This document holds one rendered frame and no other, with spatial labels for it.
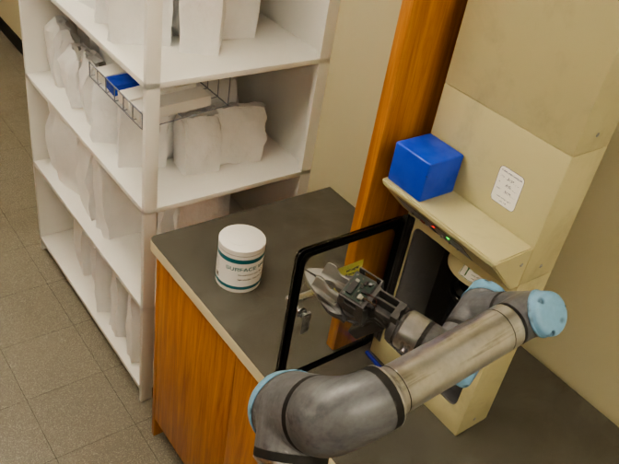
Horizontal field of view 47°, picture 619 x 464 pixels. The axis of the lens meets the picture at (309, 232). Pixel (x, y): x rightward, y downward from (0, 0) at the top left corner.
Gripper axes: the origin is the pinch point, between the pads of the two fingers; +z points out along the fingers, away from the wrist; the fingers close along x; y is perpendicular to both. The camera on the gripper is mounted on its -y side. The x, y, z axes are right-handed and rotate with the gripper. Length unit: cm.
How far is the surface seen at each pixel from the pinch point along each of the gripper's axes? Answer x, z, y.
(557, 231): -35.2, -33.8, 2.1
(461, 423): -10, -36, -46
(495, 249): -22.7, -26.3, 4.4
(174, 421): 18, 48, -121
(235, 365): 5, 23, -64
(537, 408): -29, -49, -58
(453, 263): -29.7, -17.3, -18.4
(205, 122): -55, 86, -60
